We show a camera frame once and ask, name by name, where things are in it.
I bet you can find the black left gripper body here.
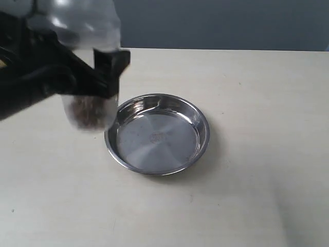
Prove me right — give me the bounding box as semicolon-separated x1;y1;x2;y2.
1;12;69;120

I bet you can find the clear plastic shaker bottle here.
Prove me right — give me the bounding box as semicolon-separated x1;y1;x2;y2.
28;1;121;132

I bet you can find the round steel tray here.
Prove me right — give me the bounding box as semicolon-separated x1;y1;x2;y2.
104;93;210;177

